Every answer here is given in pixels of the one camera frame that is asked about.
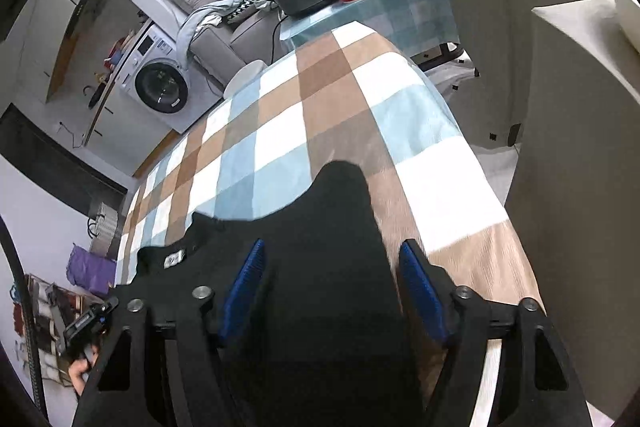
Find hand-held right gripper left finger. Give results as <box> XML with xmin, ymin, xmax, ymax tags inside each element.
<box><xmin>72</xmin><ymin>238</ymin><xmax>267</xmax><ymax>427</ymax></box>

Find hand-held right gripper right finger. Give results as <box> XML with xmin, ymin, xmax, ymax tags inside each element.
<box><xmin>399</xmin><ymin>239</ymin><xmax>593</xmax><ymax>427</ymax></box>

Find black shirt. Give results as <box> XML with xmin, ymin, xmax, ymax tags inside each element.
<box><xmin>115</xmin><ymin>161</ymin><xmax>451</xmax><ymax>427</ymax></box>

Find person's left hand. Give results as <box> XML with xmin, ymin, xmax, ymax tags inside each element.
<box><xmin>67</xmin><ymin>343</ymin><xmax>101</xmax><ymax>395</ymax></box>

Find low shelf with bottles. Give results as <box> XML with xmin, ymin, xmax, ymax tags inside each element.
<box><xmin>10</xmin><ymin>274</ymin><xmax>96</xmax><ymax>388</ymax></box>

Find purple cloth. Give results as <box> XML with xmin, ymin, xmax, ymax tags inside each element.
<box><xmin>67</xmin><ymin>243</ymin><xmax>118</xmax><ymax>298</ymax></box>

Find white radiator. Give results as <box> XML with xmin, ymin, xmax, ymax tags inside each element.
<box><xmin>89</xmin><ymin>202</ymin><xmax>121</xmax><ymax>253</ymax></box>

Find black television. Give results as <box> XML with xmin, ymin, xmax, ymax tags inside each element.
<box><xmin>0</xmin><ymin>104</ymin><xmax>128</xmax><ymax>218</ymax></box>

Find grey cabinet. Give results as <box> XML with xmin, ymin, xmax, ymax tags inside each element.
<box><xmin>504</xmin><ymin>0</ymin><xmax>640</xmax><ymax>423</ymax></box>
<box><xmin>426</xmin><ymin>0</ymin><xmax>621</xmax><ymax>150</ymax></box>

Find checkered blanket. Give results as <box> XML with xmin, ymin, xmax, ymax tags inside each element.
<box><xmin>115</xmin><ymin>21</ymin><xmax>546</xmax><ymax>427</ymax></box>

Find white round stool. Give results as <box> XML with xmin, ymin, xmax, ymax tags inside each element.
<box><xmin>222</xmin><ymin>59</ymin><xmax>268</xmax><ymax>98</ymax></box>

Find white washing machine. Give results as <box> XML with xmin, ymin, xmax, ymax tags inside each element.
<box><xmin>117</xmin><ymin>23</ymin><xmax>226</xmax><ymax>132</ymax></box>

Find grey sofa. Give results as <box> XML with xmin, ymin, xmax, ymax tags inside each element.
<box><xmin>162</xmin><ymin>0</ymin><xmax>436</xmax><ymax>92</ymax></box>

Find table with checkered tablecloth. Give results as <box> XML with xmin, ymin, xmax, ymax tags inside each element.
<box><xmin>279</xmin><ymin>0</ymin><xmax>463</xmax><ymax>70</ymax></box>

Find light blue garment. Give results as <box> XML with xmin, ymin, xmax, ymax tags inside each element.
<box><xmin>177</xmin><ymin>0</ymin><xmax>246</xmax><ymax>68</ymax></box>

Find black white checkered cloth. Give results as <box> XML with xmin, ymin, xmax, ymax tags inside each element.
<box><xmin>227</xmin><ymin>0</ymin><xmax>276</xmax><ymax>25</ymax></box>

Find white basin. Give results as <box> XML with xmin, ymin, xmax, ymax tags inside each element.
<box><xmin>595</xmin><ymin>0</ymin><xmax>640</xmax><ymax>42</ymax></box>

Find black cable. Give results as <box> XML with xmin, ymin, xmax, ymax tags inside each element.
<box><xmin>0</xmin><ymin>217</ymin><xmax>46</xmax><ymax>418</ymax></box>

